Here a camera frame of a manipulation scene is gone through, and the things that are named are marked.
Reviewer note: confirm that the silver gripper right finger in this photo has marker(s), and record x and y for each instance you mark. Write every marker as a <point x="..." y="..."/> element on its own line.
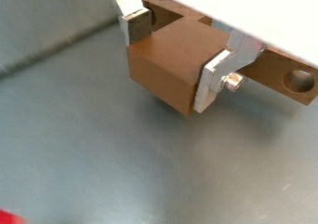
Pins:
<point x="219" y="71"/>

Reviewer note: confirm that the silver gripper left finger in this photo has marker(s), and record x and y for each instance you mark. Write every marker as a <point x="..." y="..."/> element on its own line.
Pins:
<point x="133" y="18"/>

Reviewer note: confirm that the brown T-shaped block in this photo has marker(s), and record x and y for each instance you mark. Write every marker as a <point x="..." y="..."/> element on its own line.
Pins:
<point x="167" y="59"/>

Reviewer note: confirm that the red peg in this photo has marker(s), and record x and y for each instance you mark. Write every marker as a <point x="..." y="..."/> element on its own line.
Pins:
<point x="9" y="218"/>

